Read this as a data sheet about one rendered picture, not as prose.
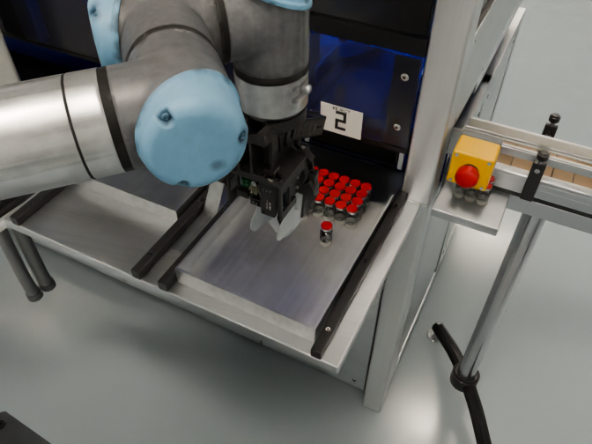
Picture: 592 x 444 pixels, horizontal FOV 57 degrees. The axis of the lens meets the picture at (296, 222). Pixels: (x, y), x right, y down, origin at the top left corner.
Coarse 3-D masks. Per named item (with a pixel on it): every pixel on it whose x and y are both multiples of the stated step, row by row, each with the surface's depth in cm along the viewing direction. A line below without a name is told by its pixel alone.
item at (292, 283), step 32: (224, 224) 101; (320, 224) 103; (192, 256) 95; (224, 256) 97; (256, 256) 97; (288, 256) 97; (320, 256) 97; (352, 256) 97; (224, 288) 88; (256, 288) 92; (288, 288) 92; (320, 288) 92; (288, 320) 85; (320, 320) 84
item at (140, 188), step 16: (112, 176) 113; (128, 176) 113; (144, 176) 113; (112, 192) 107; (128, 192) 104; (144, 192) 109; (160, 192) 109; (176, 192) 109; (192, 192) 104; (144, 208) 105; (160, 208) 103; (176, 208) 101
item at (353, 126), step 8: (328, 104) 102; (328, 112) 103; (344, 112) 101; (352, 112) 100; (328, 120) 104; (352, 120) 102; (360, 120) 101; (328, 128) 105; (344, 128) 104; (352, 128) 103; (360, 128) 102; (352, 136) 104; (360, 136) 103
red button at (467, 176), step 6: (462, 168) 94; (468, 168) 94; (474, 168) 94; (456, 174) 95; (462, 174) 94; (468, 174) 94; (474, 174) 94; (456, 180) 95; (462, 180) 95; (468, 180) 94; (474, 180) 94; (462, 186) 95; (468, 186) 95; (474, 186) 95
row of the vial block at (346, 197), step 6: (324, 186) 104; (318, 192) 105; (324, 192) 103; (330, 192) 103; (336, 192) 103; (324, 198) 103; (336, 198) 102; (342, 198) 101; (348, 198) 101; (354, 198) 101; (360, 198) 101; (348, 204) 102; (360, 204) 101; (360, 210) 102; (360, 216) 103
